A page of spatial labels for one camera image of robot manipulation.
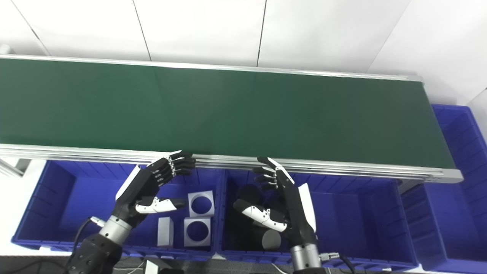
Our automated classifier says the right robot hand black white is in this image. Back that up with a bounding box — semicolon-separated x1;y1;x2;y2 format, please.
233;156;318;249

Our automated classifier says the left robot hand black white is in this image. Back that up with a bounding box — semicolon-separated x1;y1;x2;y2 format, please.
113;150;196;229

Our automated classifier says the white square part round hole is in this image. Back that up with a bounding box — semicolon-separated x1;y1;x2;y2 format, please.
184;217;212;247
188;190;215;217

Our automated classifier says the black cylinder part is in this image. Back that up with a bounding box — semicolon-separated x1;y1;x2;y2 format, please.
243;226;282;250

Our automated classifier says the white square part on edge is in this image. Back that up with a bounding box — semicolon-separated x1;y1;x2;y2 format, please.
157;217;175;248

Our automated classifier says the blue bin with black cylinders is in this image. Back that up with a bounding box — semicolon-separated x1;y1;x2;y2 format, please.
217;169;419;272

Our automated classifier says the blue bin with white parts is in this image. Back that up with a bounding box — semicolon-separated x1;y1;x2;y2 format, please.
11;160;225;261

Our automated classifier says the aluminium conveyor support leg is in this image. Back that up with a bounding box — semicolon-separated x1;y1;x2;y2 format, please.
0;158;32;178

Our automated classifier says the empty blue bin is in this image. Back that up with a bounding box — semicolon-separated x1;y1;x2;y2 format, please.
399;105;487;274

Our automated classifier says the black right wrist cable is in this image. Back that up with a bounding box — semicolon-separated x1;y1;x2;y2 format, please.
320;251;356;274

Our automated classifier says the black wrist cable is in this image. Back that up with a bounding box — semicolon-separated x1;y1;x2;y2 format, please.
320;251;356;274
70;216;105;267

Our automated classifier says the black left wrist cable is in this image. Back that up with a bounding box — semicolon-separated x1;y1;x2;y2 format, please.
70;216;105;267

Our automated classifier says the green conveyor belt aluminium frame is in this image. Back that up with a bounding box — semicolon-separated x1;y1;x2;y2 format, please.
0;54;464;184

